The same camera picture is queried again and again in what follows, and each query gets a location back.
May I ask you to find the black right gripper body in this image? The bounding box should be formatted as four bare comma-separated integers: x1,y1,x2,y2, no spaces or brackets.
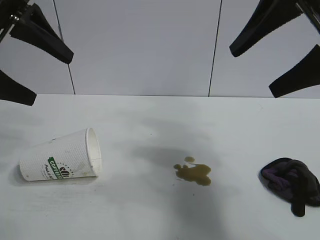
293,0,320,26

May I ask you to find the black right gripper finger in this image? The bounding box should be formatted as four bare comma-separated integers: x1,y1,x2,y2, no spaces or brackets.
229,0,305,57
268,44,320,99

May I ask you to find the dark purple black cloth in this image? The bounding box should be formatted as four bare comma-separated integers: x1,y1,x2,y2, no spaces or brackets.
259,157,320,218

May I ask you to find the white paper coffee cup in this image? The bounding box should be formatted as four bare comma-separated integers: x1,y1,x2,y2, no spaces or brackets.
19,127,103,183

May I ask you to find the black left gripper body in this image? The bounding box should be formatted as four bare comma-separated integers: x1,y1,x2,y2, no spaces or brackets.
0,0,33,42

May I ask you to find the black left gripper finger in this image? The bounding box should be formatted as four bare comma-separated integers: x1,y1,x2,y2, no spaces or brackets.
0,69,38,107
9,2,75,65

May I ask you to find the brown coffee spill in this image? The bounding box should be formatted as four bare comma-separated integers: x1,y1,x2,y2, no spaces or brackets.
173,156,212,187

